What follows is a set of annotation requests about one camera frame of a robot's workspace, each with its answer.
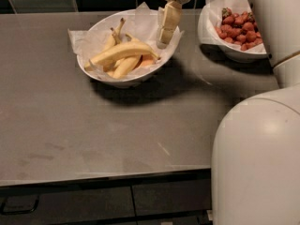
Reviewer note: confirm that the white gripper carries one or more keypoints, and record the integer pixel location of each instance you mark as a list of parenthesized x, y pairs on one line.
[(168, 22)]

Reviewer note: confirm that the yellow banana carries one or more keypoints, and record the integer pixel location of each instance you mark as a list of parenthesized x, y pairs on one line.
[(123, 66), (119, 51), (114, 37)]

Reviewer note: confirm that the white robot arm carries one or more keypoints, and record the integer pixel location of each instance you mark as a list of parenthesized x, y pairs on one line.
[(255, 171)]

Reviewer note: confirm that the white bowl with bananas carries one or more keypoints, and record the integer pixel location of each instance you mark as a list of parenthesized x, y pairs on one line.
[(125, 80)]

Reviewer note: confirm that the white bowl with strawberries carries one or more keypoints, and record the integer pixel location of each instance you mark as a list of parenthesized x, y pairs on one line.
[(237, 56)]

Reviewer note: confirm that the white paper liner under bananas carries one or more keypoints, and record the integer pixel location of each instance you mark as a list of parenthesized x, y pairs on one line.
[(140, 25)]

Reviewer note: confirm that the white paper liner under strawberries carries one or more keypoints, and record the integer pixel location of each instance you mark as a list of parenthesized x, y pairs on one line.
[(231, 25)]

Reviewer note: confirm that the pile of red strawberries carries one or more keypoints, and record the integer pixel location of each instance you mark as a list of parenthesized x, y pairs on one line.
[(239, 29)]

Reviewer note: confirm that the right dark drawer front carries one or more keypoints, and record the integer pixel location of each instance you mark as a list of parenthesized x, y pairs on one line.
[(172, 197)]

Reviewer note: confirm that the dark drawer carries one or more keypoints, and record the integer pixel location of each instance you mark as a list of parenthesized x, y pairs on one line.
[(172, 197), (76, 206)]

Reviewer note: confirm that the left dark drawer front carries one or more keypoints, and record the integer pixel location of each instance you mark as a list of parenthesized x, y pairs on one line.
[(76, 206)]

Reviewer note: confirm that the left black drawer handle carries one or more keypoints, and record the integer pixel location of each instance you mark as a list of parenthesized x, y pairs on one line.
[(17, 205)]

